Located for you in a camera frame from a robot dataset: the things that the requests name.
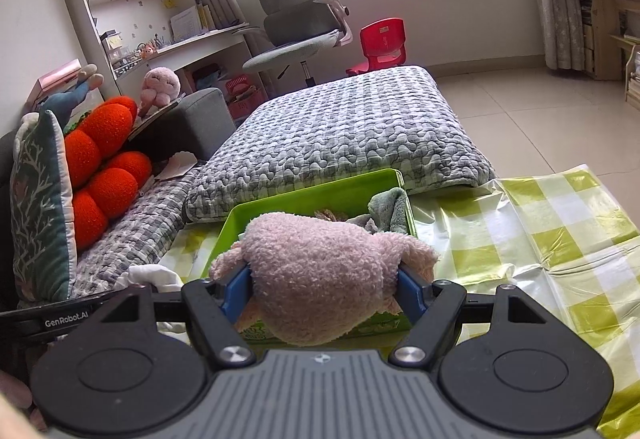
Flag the pink bunny plush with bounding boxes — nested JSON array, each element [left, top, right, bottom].
[[208, 212, 438, 346]]

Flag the green grey towel cloth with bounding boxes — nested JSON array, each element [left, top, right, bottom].
[[311, 186, 412, 235]]

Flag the white cloth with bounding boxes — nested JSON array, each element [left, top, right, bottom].
[[113, 262, 188, 335]]

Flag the green plastic box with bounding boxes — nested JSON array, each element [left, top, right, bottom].
[[205, 169, 410, 348]]

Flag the white paper scrap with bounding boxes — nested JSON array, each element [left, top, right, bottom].
[[155, 152, 198, 181]]

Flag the green yellow checkered sheet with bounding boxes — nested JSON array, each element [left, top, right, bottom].
[[160, 165, 639, 438]]

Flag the orange segmented plush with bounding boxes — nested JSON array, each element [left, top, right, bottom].
[[65, 96, 152, 251]]

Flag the grey patterned quilt cushion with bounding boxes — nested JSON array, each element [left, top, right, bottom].
[[184, 66, 496, 222]]

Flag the red storage basket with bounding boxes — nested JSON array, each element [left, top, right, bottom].
[[224, 74, 268, 120]]

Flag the green tree pattern pillow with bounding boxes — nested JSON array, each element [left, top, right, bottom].
[[10, 110, 78, 305]]

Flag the pink octopus plush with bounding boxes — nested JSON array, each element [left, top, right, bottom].
[[139, 67, 181, 118]]

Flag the red plastic chair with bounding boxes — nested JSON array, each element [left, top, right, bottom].
[[346, 17, 407, 76]]

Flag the blue plush doll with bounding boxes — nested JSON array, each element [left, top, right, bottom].
[[36, 64, 104, 128]]

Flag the pink box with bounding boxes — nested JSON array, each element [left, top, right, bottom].
[[24, 58, 81, 113]]

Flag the grey office chair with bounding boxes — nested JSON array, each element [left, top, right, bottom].
[[241, 0, 352, 87]]

